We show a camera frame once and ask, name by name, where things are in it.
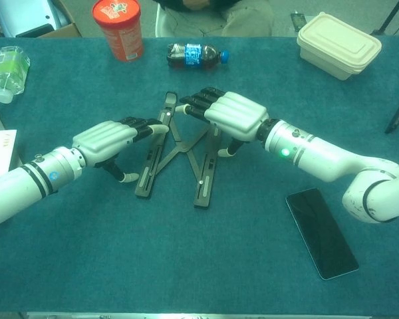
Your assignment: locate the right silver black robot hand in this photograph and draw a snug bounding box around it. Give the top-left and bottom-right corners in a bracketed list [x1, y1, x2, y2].
[175, 86, 270, 158]

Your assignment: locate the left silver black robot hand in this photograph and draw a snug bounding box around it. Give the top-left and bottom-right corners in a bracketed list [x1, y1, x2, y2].
[71, 116, 171, 183]

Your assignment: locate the black folding laptop stand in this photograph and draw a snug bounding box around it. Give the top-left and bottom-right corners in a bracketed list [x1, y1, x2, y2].
[134, 91, 224, 209]

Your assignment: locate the cola bottle blue label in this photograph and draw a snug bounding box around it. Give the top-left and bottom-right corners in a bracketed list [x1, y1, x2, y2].
[166, 42, 230, 71]

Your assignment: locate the person in khaki clothes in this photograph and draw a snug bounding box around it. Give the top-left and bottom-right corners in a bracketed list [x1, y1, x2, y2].
[159, 0, 275, 38]

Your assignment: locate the orange red snack canister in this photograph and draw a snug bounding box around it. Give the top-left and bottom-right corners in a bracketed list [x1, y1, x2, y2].
[92, 0, 144, 62]

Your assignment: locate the small black phone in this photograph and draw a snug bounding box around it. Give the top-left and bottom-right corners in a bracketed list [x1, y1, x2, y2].
[290, 11, 307, 33]

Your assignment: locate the white chair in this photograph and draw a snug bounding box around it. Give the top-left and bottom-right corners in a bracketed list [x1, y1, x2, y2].
[155, 3, 174, 38]

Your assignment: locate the brown cardboard box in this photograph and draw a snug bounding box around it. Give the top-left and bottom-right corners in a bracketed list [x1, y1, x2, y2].
[0, 0, 83, 39]

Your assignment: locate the clear bottle green label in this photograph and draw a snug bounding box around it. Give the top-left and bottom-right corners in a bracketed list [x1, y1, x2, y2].
[0, 46, 31, 104]

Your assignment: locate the beige lidded food container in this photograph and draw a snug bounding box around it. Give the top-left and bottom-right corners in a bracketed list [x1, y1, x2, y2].
[296, 11, 383, 82]

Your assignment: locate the blue table cloth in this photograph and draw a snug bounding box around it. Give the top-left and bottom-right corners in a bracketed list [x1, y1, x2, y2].
[0, 36, 399, 315]

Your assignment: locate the black smartphone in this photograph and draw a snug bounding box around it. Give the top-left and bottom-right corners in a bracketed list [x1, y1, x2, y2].
[285, 187, 360, 282]

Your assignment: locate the white blue plastic item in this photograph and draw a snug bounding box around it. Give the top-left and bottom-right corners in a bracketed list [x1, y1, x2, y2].
[0, 0, 72, 38]

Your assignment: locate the black tripod leg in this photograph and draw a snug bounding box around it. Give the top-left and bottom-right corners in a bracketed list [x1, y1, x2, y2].
[372, 0, 399, 36]

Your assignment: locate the silver aluminium rail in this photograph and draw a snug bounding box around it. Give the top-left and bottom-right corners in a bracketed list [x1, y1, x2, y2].
[25, 311, 373, 319]

